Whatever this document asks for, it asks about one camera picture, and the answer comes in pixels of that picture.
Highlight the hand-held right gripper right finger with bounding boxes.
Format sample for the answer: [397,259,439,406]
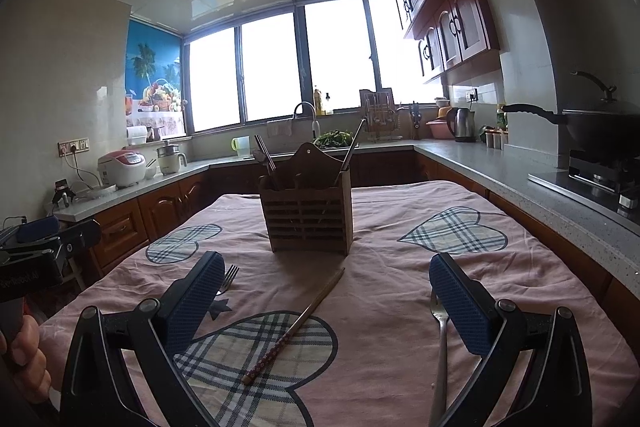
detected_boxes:
[428,251,594,427]

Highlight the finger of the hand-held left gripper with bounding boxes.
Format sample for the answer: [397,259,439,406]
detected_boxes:
[16,215,62,244]
[59,219,104,261]

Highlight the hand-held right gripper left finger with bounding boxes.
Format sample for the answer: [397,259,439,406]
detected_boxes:
[60,251,227,427]

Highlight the metal fork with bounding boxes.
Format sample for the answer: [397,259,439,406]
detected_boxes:
[215,264,240,296]
[428,294,452,414]

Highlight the red patterned wooden chopstick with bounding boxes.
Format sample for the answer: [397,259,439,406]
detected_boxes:
[242,267,346,386]

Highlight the wooden utensil holder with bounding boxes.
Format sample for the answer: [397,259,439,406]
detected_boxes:
[258,142,354,257]

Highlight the person's left hand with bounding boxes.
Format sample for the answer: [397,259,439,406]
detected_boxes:
[0,314,52,404]

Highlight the small black device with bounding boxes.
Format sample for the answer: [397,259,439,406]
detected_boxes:
[52,179,76,208]

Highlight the white and red rice cooker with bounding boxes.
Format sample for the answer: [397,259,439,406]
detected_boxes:
[96,150,146,188]

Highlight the pink heart-print tablecloth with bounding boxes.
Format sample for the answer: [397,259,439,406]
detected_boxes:
[37,180,632,427]

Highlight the white electric cooking pot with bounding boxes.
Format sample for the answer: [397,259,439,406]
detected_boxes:
[155,141,189,176]

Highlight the row of spice jars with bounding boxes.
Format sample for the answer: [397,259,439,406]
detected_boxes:
[484,126,509,150]

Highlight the pink plastic basin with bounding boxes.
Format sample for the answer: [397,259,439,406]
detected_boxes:
[426,119,454,140]

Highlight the tropical fruit print blind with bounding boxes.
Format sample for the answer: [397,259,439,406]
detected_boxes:
[124,19,186,143]

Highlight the gas stove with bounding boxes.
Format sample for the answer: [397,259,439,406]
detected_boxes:
[528,149,640,224]

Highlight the stainless steel electric kettle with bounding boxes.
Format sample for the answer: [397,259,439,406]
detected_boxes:
[446,106,477,143]

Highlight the knife block with scissors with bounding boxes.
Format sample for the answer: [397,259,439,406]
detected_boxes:
[408,101,424,140]

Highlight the white dish cloth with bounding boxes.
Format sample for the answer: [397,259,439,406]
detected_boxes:
[266,119,296,138]

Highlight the metal dish rack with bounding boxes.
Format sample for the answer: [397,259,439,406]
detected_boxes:
[359,89,404,143]

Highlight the green vegetables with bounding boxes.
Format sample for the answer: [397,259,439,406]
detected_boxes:
[314,130,354,148]

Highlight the chrome kitchen faucet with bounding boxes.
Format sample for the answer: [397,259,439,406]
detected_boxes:
[292,101,321,138]

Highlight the large kitchen window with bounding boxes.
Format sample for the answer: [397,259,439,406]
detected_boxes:
[182,0,452,136]

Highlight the wall socket strip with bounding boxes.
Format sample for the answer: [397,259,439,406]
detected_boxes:
[57,137,90,158]

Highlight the black wok with handle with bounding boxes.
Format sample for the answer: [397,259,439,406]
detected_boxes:
[501,70,640,158]

